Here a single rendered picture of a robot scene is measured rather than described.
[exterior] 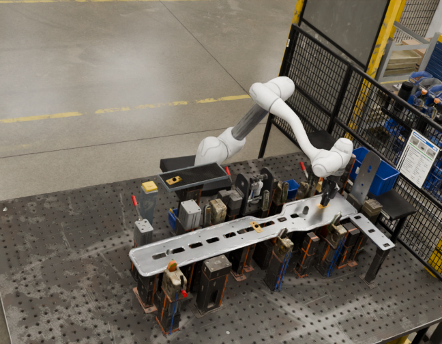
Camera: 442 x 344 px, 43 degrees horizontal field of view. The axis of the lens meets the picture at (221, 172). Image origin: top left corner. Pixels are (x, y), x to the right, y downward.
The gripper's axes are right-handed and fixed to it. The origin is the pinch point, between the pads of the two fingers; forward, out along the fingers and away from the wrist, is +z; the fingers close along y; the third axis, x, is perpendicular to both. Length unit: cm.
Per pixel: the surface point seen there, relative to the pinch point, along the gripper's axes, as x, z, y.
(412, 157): 54, -23, 7
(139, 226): -109, -1, -16
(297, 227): -24.9, 5.6, 8.6
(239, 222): -54, 5, -6
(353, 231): 6.6, 7.8, 21.1
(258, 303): -56, 36, 25
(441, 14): 361, 0, -221
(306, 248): -22.3, 14.5, 16.9
